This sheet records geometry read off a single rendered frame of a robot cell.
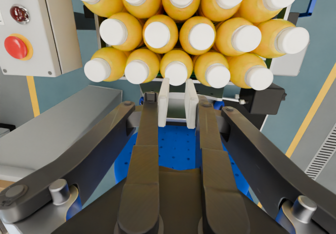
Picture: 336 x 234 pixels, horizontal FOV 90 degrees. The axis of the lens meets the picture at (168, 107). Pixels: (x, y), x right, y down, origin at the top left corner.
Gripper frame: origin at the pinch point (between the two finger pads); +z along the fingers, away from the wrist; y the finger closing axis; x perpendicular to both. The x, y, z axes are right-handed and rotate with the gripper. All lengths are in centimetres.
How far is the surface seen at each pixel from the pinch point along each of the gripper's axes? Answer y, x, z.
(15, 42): -26.6, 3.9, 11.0
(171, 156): -0.1, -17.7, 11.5
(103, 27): -12.1, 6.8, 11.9
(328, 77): 123, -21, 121
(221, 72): 7.5, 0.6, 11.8
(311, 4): 28.6, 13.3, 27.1
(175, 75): -0.3, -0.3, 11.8
